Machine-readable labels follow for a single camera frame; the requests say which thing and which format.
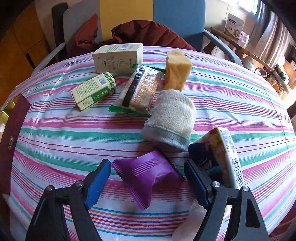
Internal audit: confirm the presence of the blue tissue packet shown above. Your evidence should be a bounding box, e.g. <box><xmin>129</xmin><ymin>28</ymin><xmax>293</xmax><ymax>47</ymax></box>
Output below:
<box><xmin>188</xmin><ymin>127</ymin><xmax>244</xmax><ymax>189</ymax></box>

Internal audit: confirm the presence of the purple snack packet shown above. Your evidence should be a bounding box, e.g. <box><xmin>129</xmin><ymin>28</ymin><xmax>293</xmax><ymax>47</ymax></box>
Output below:
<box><xmin>111</xmin><ymin>151</ymin><xmax>185</xmax><ymax>210</ymax></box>

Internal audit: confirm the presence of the green white small carton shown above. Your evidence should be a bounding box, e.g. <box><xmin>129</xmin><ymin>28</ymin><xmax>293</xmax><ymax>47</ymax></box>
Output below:
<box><xmin>71</xmin><ymin>71</ymin><xmax>116</xmax><ymax>111</ymax></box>

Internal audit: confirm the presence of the green snack bar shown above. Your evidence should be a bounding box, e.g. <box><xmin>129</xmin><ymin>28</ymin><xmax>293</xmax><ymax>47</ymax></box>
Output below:
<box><xmin>108</xmin><ymin>64</ymin><xmax>165</xmax><ymax>118</ymax></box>

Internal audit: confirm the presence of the yellow sponge piece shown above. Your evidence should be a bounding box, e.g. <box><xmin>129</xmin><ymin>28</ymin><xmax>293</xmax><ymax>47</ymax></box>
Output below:
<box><xmin>164</xmin><ymin>50</ymin><xmax>192</xmax><ymax>92</ymax></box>

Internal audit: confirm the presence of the white tall carton box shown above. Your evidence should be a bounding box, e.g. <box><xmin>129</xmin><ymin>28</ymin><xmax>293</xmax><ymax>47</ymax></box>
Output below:
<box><xmin>92</xmin><ymin>43</ymin><xmax>143</xmax><ymax>73</ymax></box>

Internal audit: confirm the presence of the gold tin box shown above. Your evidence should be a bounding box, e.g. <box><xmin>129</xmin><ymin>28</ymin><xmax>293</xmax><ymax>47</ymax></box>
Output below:
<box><xmin>0</xmin><ymin>95</ymin><xmax>20</xmax><ymax>140</ymax></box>

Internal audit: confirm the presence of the wooden side desk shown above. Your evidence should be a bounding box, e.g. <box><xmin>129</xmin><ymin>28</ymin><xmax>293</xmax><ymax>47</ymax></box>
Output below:
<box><xmin>210</xmin><ymin>27</ymin><xmax>291</xmax><ymax>94</ymax></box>

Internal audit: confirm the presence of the wooden wardrobe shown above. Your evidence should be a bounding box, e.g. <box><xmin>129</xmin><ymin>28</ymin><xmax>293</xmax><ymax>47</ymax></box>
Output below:
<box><xmin>1</xmin><ymin>2</ymin><xmax>50</xmax><ymax>104</ymax></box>

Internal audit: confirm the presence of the dark red jacket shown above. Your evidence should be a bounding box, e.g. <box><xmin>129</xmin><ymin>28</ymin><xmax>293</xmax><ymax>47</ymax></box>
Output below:
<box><xmin>67</xmin><ymin>14</ymin><xmax>195</xmax><ymax>58</ymax></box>

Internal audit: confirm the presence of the white product box on desk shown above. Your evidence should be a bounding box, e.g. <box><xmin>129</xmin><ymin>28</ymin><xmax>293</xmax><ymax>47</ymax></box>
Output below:
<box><xmin>224</xmin><ymin>14</ymin><xmax>244</xmax><ymax>39</ymax></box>

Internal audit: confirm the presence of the pink patterned curtain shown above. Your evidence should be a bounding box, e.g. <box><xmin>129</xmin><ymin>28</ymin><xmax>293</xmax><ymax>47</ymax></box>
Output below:
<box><xmin>251</xmin><ymin>1</ymin><xmax>292</xmax><ymax>67</ymax></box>

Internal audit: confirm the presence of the grey yellow blue armchair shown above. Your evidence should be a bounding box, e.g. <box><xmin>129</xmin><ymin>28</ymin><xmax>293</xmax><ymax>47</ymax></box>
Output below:
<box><xmin>33</xmin><ymin>1</ymin><xmax>242</xmax><ymax>74</ymax></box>

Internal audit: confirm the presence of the black rolled mat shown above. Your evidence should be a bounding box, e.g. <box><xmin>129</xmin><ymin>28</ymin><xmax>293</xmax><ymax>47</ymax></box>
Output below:
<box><xmin>51</xmin><ymin>2</ymin><xmax>69</xmax><ymax>62</ymax></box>

